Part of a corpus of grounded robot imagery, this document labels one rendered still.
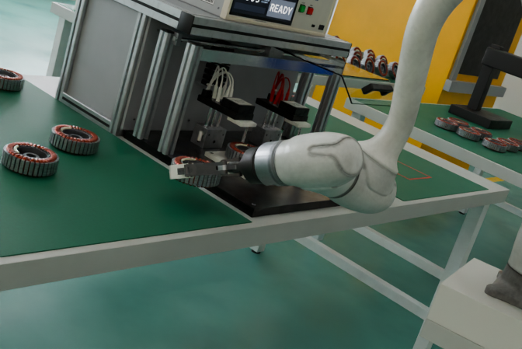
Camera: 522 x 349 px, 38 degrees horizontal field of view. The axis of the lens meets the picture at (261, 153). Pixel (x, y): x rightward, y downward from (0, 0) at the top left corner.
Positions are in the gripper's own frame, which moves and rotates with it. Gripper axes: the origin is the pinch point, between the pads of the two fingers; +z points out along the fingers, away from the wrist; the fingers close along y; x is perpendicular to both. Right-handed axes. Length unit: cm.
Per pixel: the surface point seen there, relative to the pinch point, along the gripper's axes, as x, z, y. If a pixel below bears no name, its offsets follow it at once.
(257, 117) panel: 16, 35, 60
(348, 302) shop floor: -58, 71, 152
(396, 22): 107, 167, 371
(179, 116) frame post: 13.8, 16.6, 11.0
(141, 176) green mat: -0.4, 14.5, -3.5
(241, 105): 16.4, 10.8, 27.3
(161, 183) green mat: -2.1, 11.3, -0.6
